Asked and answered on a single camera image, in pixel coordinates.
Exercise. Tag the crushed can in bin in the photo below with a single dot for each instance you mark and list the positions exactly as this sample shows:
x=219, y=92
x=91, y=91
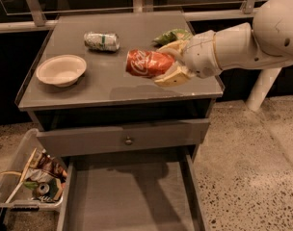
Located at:
x=42, y=189

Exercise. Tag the red coke can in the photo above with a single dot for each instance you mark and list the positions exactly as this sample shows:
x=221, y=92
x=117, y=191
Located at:
x=148, y=64

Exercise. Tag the green white soda can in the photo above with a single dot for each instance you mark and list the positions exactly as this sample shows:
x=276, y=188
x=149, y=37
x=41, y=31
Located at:
x=102, y=42

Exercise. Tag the clear plastic trash bin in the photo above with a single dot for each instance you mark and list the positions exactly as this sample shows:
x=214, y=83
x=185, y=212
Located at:
x=24, y=197

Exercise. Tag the open grey middle drawer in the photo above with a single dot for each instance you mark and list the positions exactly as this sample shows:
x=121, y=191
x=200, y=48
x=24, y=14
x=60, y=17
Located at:
x=144, y=190

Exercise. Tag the white paper bowl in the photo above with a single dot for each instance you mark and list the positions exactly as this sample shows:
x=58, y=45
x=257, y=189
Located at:
x=61, y=71

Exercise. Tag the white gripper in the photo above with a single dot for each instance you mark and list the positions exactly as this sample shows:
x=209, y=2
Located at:
x=200, y=54

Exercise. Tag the round metal drawer knob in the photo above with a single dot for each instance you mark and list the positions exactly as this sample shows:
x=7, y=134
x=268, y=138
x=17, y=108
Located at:
x=128, y=141

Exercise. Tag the crumpled snack wrappers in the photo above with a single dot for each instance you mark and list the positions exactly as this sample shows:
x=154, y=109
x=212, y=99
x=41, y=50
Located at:
x=40, y=168

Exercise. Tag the grey drawer cabinet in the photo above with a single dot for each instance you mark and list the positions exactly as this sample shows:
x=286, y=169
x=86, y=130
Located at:
x=106, y=95

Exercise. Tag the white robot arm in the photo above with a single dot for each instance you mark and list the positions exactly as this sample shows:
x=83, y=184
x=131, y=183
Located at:
x=265, y=43

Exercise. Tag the green chip bag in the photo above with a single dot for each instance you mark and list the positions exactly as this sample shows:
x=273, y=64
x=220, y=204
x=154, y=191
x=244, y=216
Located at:
x=173, y=35

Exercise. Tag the grey top drawer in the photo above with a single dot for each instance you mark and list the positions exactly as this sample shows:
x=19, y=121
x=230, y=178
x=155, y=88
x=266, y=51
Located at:
x=106, y=139

